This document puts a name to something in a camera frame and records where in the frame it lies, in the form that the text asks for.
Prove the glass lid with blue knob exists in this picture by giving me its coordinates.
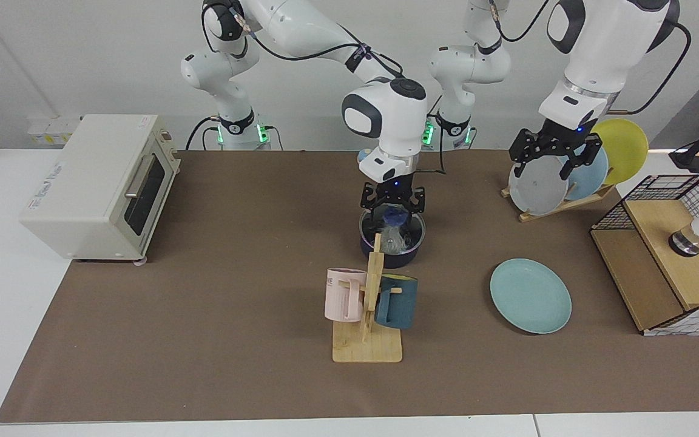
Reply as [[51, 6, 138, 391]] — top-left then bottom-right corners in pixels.
[[361, 205, 425, 254]]

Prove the light blue plate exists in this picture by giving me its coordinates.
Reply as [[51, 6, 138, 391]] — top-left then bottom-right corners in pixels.
[[559, 146, 610, 202]]

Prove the yellow plate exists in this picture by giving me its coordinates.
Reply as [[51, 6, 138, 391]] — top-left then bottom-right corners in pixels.
[[591, 118, 650, 186]]

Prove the grey plate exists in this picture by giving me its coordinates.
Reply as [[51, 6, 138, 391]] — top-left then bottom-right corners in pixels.
[[508, 155, 570, 217]]

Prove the wooden plate rack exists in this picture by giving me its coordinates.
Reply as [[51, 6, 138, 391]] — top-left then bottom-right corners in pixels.
[[500, 182, 617, 223]]

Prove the pale green plate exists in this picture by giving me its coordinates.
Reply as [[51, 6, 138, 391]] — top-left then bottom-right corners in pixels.
[[490, 259, 572, 334]]

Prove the pink mug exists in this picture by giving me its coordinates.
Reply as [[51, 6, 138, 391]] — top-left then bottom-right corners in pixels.
[[324, 268, 367, 324]]

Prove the teal mug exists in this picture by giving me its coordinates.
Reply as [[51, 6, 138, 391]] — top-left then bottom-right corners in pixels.
[[375, 274, 419, 330]]

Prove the wooden mug stand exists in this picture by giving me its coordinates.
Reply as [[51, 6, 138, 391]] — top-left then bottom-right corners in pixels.
[[331, 234, 404, 364]]

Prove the brown table cloth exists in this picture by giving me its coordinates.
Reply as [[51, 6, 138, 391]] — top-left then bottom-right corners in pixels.
[[0, 149, 699, 424]]

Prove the pale toaster oven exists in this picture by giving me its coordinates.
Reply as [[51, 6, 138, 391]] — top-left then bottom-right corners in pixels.
[[19, 114, 181, 266]]

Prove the black pot with purple handle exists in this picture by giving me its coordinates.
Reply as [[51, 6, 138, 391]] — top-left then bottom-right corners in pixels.
[[359, 208, 428, 269]]

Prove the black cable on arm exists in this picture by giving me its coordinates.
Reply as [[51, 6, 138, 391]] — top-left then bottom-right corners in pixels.
[[488, 0, 691, 116], [200, 0, 448, 177]]

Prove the wire basket with wooden floor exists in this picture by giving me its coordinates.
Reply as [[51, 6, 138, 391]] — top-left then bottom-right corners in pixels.
[[590, 174, 699, 337]]

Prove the white wall socket strip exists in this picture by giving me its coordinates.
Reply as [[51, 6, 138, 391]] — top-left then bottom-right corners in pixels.
[[26, 115, 81, 147]]

